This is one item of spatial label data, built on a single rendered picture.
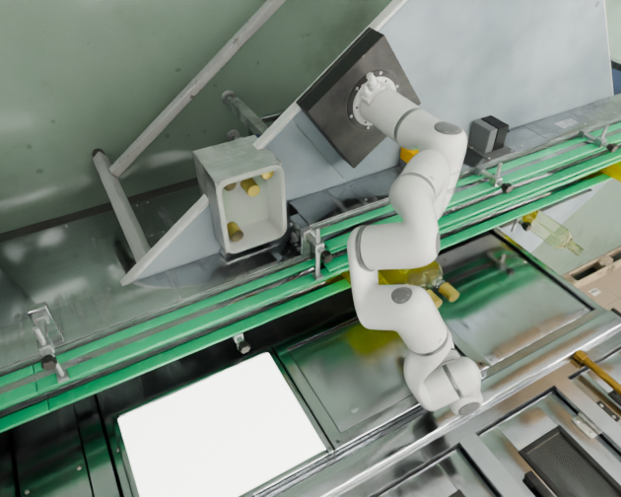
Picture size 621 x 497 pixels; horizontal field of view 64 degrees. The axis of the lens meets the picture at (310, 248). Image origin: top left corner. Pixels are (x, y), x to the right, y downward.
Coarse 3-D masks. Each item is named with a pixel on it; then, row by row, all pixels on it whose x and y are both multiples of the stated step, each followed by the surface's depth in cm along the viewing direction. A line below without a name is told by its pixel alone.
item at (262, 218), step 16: (240, 176) 116; (256, 176) 127; (272, 176) 125; (224, 192) 125; (240, 192) 127; (272, 192) 129; (224, 208) 128; (240, 208) 130; (256, 208) 133; (272, 208) 133; (224, 224) 122; (240, 224) 133; (256, 224) 135; (272, 224) 135; (224, 240) 125; (256, 240) 131; (272, 240) 133
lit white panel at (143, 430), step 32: (224, 384) 127; (256, 384) 127; (128, 416) 121; (160, 416) 121; (192, 416) 121; (224, 416) 121; (256, 416) 121; (288, 416) 121; (128, 448) 115; (160, 448) 115; (192, 448) 115; (224, 448) 115; (256, 448) 115; (288, 448) 115; (320, 448) 115; (160, 480) 109; (192, 480) 109; (224, 480) 109; (256, 480) 109
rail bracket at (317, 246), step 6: (306, 228) 129; (318, 228) 121; (306, 234) 128; (318, 234) 122; (312, 240) 126; (318, 240) 124; (312, 246) 125; (318, 246) 124; (318, 252) 125; (324, 252) 122; (318, 258) 128; (324, 258) 121; (330, 258) 122; (318, 264) 129; (318, 270) 131; (312, 276) 133; (318, 276) 131
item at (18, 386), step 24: (600, 168) 172; (480, 216) 153; (312, 264) 136; (240, 288) 130; (264, 288) 130; (288, 288) 130; (192, 312) 124; (216, 312) 124; (240, 312) 124; (120, 336) 118; (144, 336) 118; (168, 336) 118; (72, 360) 114; (96, 360) 113; (120, 360) 114; (0, 384) 109; (24, 384) 109; (48, 384) 109; (0, 408) 105
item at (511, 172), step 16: (608, 128) 173; (560, 144) 165; (576, 144) 166; (592, 144) 165; (528, 160) 158; (544, 160) 158; (560, 160) 158; (480, 176) 151; (512, 176) 151; (464, 192) 145; (480, 192) 145; (384, 208) 139; (336, 224) 134; (352, 224) 134; (368, 224) 135; (336, 240) 129
